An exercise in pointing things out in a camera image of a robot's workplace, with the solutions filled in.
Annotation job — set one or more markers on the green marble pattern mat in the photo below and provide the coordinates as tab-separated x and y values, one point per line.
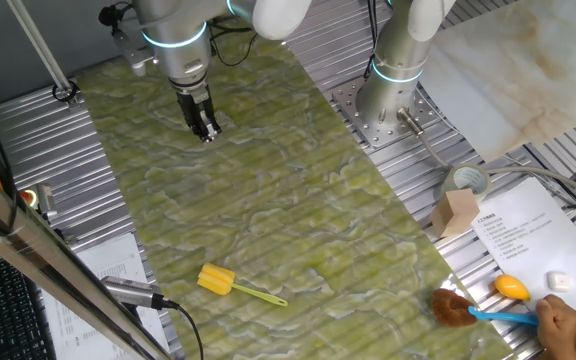
293	225

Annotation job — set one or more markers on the yellow toy mango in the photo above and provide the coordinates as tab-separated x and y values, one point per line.
512	287

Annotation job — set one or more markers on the white marble pattern board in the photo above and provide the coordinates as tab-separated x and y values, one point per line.
518	65

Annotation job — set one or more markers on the grey metal bracket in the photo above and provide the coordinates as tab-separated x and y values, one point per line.
45	200

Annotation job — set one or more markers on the wooden block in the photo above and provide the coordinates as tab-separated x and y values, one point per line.
455	212

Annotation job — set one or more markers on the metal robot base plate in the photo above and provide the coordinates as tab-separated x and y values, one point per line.
368	127

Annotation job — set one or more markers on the metal frame bar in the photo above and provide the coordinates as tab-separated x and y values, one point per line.
43	250

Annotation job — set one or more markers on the small white case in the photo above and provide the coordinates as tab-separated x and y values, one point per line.
559	281

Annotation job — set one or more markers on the black keyboard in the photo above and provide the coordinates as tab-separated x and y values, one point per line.
3	310

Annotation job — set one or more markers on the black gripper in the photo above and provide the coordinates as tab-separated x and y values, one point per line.
194	106

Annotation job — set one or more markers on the beige tape roll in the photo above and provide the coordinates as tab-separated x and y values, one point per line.
447	182

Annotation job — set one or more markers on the person's hand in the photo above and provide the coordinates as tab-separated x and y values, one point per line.
560	325

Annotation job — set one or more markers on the emergency stop button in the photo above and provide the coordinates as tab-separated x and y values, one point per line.
29	198

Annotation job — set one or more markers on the thin aluminium rod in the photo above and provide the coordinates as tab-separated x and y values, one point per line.
38	47

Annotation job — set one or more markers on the white instruction paper sheet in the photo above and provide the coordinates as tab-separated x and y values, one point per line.
533	240

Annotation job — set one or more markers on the printed table paper sheet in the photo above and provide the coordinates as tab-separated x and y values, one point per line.
113	260

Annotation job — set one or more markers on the silver ribbed camera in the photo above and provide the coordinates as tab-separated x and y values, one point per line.
128	291

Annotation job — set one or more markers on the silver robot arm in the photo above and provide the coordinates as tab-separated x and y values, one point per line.
398	50

